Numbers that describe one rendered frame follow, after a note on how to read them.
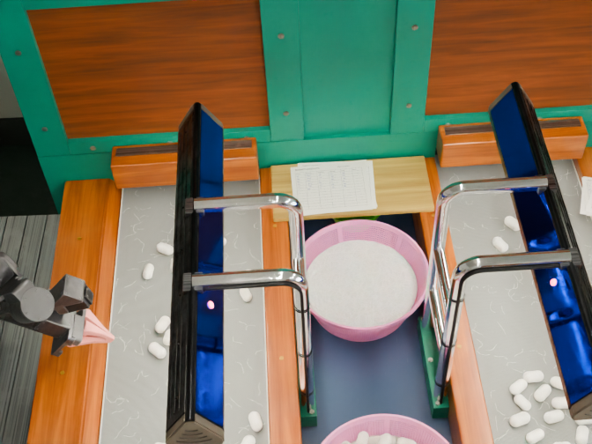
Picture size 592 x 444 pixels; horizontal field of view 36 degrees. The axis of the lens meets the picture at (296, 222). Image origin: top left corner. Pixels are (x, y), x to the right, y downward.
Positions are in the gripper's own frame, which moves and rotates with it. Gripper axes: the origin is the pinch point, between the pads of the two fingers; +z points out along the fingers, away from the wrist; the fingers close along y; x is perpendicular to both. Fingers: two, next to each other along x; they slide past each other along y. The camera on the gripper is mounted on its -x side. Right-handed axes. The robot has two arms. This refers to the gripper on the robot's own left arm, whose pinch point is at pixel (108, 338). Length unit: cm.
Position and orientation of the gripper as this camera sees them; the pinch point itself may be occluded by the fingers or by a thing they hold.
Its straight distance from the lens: 169.8
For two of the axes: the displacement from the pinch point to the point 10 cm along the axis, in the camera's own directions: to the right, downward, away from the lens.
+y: -0.5, -7.7, 6.4
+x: -6.2, 5.3, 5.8
